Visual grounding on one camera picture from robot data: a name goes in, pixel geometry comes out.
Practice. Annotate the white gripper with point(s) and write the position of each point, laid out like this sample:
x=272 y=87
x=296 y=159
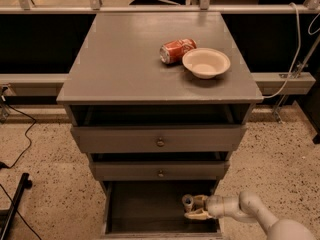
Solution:
x=214 y=204

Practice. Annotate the crushed silver redbull can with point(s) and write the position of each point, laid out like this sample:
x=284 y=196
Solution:
x=188 y=203

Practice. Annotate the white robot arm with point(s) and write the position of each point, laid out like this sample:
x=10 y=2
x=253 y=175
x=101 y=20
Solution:
x=247 y=207

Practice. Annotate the brass middle drawer knob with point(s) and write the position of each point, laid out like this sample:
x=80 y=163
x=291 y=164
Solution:
x=160 y=174

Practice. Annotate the brass drawer knob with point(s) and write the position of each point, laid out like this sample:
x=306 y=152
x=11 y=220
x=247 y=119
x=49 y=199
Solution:
x=160 y=174
x=160 y=142

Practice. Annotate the grey open bottom drawer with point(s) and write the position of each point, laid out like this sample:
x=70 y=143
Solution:
x=154 y=209

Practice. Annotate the brass top drawer knob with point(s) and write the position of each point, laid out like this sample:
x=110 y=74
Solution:
x=160 y=142

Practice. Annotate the grey middle drawer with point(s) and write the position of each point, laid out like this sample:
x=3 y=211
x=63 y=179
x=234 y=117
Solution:
x=147 y=171

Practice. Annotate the grey wooden drawer cabinet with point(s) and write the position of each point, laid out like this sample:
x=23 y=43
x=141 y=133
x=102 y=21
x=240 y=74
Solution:
x=119 y=80

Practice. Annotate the grey top drawer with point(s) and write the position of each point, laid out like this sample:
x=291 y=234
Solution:
x=143 y=139

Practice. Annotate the crushed red cola can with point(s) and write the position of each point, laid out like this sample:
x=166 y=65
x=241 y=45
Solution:
x=173 y=51

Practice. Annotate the beige paper bowl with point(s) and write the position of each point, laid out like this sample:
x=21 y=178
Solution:
x=206 y=63

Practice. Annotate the black stand leg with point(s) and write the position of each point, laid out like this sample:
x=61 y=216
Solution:
x=7 y=215

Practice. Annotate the metal window railing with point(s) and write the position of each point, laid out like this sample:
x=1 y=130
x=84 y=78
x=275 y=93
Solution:
x=102 y=6

